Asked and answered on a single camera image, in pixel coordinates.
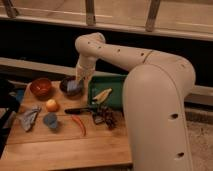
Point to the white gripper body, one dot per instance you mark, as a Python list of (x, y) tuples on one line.
[(84, 70)]

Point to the blue sponge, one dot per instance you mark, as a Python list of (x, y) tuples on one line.
[(73, 86)]

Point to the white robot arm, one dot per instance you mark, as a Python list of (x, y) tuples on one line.
[(153, 100)]

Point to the green plastic tray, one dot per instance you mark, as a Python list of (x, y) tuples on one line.
[(100, 83)]

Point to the dark maroon bowl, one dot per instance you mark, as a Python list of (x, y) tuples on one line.
[(63, 86)]

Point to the banana peel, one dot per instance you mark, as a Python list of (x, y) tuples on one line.
[(102, 96)]

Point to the orange fruit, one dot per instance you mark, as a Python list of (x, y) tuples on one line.
[(52, 105)]

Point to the red bowl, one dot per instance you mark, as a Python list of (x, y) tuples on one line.
[(41, 87)]

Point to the red chili pepper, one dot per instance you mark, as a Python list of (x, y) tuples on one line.
[(77, 120)]

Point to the wooden cutting board table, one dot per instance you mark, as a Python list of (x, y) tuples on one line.
[(69, 147)]

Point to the grey crumpled cloth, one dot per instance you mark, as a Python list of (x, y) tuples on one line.
[(28, 117)]

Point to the black handled knife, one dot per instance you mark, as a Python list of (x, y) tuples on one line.
[(78, 110)]

